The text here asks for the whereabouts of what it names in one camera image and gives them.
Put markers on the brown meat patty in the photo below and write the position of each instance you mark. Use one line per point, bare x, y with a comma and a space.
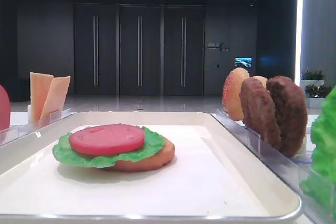
290, 112
259, 111

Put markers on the red tomato slice on lettuce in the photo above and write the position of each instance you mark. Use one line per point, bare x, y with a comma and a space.
107, 139

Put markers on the right cheese slice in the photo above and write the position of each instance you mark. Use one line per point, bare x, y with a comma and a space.
56, 96

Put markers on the cheese slice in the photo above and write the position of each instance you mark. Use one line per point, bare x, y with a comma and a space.
56, 96
39, 88

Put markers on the green lettuce leaf on bun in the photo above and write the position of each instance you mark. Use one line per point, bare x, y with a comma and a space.
62, 151

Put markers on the left cheese slice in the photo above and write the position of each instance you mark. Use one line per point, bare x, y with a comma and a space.
39, 88

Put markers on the red tomato slice at left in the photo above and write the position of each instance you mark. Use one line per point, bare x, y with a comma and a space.
4, 109

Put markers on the green lettuce at right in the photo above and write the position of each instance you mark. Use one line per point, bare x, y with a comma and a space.
321, 150

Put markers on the bottom bun slice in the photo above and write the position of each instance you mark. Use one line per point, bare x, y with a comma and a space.
157, 161

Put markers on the sesame top bun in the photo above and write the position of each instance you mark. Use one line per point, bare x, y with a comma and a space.
231, 90

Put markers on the right dark door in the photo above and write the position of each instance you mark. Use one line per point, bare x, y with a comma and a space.
183, 50

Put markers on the left dark door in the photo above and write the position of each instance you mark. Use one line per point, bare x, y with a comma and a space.
95, 49

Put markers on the white serving tray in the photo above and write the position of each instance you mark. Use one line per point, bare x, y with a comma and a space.
213, 178

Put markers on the plain bun slice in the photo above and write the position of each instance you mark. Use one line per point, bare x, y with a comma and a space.
262, 79

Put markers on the clear acrylic right holder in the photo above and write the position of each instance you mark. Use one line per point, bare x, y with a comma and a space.
293, 171

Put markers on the clear acrylic holder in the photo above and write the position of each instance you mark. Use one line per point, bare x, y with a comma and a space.
21, 124
293, 171

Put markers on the lower potted plant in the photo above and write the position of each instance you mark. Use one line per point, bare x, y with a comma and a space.
315, 95

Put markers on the potted plant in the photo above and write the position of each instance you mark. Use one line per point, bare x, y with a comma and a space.
308, 77
315, 95

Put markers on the upper potted plant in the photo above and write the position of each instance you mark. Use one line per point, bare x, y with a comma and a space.
308, 77

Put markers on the clear acrylic left holder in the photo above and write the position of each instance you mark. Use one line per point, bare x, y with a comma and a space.
21, 124

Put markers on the small wall screen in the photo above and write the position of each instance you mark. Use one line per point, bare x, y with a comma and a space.
244, 62

